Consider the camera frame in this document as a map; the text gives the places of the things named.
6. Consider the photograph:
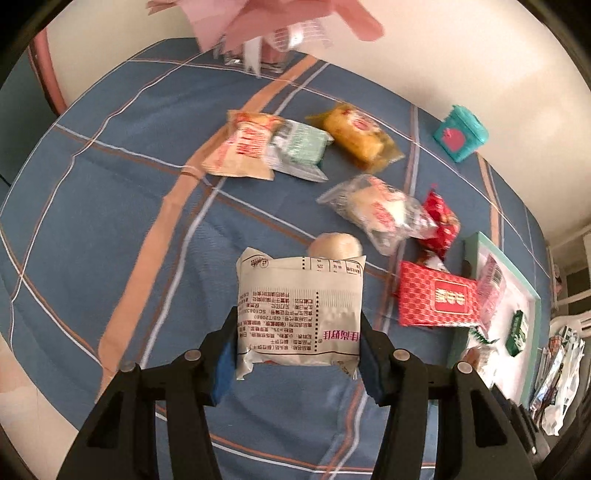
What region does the clear round cracker packet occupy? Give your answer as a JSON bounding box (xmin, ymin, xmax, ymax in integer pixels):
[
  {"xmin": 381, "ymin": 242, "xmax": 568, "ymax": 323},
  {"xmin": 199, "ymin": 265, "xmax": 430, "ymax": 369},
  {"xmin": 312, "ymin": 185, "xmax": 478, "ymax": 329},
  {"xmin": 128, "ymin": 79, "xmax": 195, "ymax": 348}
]
[{"xmin": 461, "ymin": 328, "xmax": 498, "ymax": 370}]

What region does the green biscuit packet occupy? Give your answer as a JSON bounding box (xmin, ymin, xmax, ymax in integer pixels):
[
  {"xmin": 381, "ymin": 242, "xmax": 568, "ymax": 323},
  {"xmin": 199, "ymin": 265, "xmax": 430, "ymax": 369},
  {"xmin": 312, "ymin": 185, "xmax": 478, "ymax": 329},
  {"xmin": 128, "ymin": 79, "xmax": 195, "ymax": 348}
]
[{"xmin": 505, "ymin": 310, "xmax": 529, "ymax": 357}]

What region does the red patterned packet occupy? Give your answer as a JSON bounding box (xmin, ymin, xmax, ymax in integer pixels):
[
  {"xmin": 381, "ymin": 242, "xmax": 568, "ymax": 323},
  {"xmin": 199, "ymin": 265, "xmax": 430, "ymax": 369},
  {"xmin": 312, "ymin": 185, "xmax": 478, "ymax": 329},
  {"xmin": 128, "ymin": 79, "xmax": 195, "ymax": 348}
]
[{"xmin": 398, "ymin": 261, "xmax": 481, "ymax": 328}]

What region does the pink snack packet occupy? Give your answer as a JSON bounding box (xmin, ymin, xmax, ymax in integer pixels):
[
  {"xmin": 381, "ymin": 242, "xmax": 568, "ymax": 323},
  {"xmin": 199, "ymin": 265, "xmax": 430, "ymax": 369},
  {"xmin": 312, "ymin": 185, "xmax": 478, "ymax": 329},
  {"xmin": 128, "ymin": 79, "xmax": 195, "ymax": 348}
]
[{"xmin": 477, "ymin": 254, "xmax": 506, "ymax": 334}]

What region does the red crinkled snack bag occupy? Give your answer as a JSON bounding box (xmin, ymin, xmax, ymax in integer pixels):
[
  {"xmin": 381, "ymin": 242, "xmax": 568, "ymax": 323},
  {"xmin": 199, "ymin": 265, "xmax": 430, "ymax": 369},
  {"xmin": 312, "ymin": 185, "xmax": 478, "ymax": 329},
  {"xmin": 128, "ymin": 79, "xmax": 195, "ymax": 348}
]
[{"xmin": 419, "ymin": 189, "xmax": 461, "ymax": 260}]

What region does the white cake packet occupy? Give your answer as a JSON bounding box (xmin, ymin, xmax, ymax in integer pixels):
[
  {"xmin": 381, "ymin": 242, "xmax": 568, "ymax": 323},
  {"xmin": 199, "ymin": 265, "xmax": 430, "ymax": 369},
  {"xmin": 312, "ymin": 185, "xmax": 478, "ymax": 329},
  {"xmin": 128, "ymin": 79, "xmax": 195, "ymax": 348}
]
[{"xmin": 236, "ymin": 247, "xmax": 366, "ymax": 380}]

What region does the jelly pudding cup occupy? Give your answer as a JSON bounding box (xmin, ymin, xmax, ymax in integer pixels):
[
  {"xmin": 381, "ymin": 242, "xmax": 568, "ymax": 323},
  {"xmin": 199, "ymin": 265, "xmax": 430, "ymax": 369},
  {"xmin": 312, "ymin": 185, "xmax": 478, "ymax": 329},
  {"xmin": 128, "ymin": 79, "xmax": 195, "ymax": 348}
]
[{"xmin": 308, "ymin": 232, "xmax": 363, "ymax": 260}]

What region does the clear steamed bun packet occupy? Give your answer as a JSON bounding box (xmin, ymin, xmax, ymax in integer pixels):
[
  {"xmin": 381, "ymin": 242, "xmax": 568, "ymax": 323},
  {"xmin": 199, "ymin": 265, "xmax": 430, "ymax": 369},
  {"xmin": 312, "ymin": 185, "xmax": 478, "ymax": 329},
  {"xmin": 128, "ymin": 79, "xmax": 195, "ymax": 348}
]
[{"xmin": 317, "ymin": 174, "xmax": 437, "ymax": 256}]

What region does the orange white bread packet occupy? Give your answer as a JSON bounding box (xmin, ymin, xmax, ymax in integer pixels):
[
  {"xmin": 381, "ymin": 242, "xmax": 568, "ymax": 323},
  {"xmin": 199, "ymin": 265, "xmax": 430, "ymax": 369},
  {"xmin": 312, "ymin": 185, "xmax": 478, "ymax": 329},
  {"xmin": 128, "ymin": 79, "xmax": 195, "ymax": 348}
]
[{"xmin": 202, "ymin": 110, "xmax": 284, "ymax": 181}]

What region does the yellow cake packet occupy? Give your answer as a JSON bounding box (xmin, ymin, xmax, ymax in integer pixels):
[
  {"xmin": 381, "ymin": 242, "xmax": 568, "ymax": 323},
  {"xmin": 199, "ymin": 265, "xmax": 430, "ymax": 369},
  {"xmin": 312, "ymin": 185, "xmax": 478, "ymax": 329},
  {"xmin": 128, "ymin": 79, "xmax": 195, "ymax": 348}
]
[{"xmin": 305, "ymin": 102, "xmax": 405, "ymax": 173}]

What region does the mint green wafer packet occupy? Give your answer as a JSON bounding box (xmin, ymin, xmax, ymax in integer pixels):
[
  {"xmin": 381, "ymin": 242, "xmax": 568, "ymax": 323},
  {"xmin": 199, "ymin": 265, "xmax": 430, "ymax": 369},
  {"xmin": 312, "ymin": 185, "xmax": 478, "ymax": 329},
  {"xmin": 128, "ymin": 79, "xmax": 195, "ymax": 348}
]
[{"xmin": 263, "ymin": 119, "xmax": 334, "ymax": 183}]

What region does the teal rimmed white tray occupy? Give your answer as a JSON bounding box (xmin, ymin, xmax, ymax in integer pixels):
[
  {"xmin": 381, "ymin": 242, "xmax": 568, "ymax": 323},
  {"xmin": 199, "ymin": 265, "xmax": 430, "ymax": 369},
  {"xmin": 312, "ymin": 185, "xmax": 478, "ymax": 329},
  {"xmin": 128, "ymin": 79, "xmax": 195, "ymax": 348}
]
[{"xmin": 463, "ymin": 232, "xmax": 542, "ymax": 406}]

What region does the clutter beside table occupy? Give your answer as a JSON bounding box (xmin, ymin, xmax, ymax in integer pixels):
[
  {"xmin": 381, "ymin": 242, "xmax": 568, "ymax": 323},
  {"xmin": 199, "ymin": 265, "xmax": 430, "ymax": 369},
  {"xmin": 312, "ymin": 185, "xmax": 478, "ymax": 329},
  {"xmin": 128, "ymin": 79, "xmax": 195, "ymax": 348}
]
[{"xmin": 529, "ymin": 311, "xmax": 590, "ymax": 436}]

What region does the blue plaid tablecloth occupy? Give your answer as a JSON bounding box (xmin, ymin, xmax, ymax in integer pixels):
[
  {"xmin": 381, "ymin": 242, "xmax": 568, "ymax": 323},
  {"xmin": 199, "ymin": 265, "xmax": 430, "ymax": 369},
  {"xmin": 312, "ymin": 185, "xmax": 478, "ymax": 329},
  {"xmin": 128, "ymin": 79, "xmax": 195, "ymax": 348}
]
[{"xmin": 1, "ymin": 39, "xmax": 550, "ymax": 479}]

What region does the teal toy chest box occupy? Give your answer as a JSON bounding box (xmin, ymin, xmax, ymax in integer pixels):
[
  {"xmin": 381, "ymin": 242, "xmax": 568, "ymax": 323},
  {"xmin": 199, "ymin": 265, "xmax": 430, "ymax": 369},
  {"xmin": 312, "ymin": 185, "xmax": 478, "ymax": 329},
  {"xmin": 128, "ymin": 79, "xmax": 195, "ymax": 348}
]
[{"xmin": 433, "ymin": 105, "xmax": 489, "ymax": 163}]

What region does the pink flower bouquet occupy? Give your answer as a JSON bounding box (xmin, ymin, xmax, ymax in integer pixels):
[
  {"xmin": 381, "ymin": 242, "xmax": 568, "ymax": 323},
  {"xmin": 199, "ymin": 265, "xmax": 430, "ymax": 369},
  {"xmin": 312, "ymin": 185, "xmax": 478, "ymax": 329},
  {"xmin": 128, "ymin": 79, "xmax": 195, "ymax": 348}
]
[{"xmin": 146, "ymin": 1, "xmax": 385, "ymax": 74}]

